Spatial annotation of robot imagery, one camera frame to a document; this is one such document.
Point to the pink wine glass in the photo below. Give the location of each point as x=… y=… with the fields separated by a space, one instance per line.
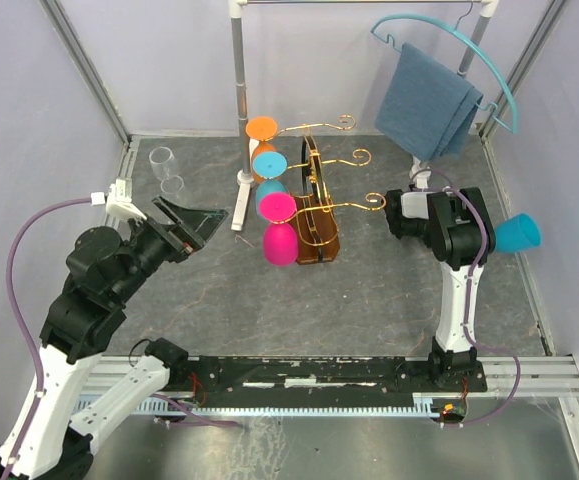
x=280 y=243

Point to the blue wine glass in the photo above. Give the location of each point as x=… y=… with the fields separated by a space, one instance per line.
x=269 y=166
x=517 y=234

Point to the teal clothes hanger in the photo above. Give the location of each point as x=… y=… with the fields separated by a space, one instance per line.
x=494 y=107

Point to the gold wire wine glass rack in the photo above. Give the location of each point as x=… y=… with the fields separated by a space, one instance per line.
x=314 y=222

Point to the clear wine glass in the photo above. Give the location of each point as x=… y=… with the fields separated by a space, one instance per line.
x=163 y=163
x=173 y=188

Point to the orange wine glass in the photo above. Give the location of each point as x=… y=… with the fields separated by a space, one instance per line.
x=261 y=130

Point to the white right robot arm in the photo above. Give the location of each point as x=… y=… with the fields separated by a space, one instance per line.
x=456 y=227

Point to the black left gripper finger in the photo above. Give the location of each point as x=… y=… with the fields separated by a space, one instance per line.
x=174 y=213
x=197 y=226

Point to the clear wine glass front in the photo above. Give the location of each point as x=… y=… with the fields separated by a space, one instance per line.
x=163 y=163

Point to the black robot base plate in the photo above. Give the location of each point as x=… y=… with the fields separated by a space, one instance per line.
x=240 y=381

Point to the blue folded towel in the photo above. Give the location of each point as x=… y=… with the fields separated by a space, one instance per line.
x=428 y=109

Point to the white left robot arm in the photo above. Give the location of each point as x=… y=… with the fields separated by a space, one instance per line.
x=50 y=441

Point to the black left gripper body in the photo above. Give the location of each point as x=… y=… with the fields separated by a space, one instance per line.
x=153 y=245

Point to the light blue cable duct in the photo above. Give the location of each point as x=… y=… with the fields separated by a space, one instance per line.
x=421 y=408

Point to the white metal clothes rail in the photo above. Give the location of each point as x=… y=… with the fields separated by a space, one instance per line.
x=247 y=144

